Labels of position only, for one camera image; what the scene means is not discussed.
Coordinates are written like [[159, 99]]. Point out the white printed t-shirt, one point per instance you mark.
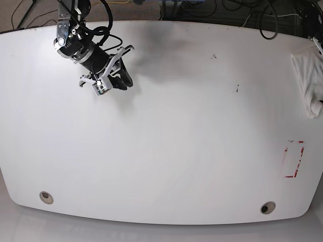
[[307, 66]]

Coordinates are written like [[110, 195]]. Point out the right table grommet hole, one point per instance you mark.
[[268, 208]]

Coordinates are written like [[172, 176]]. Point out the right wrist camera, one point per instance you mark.
[[102, 86]]

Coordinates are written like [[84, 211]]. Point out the left table grommet hole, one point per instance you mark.
[[46, 197]]

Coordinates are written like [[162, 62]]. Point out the red tape rectangle marking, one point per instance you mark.
[[292, 158]]

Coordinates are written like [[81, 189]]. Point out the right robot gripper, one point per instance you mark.
[[104, 66]]

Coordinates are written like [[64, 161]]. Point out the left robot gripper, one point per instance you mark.
[[318, 42]]

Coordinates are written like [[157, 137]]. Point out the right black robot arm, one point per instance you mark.
[[83, 46]]

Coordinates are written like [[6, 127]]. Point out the table grommet hole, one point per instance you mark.
[[268, 208], [46, 197]]

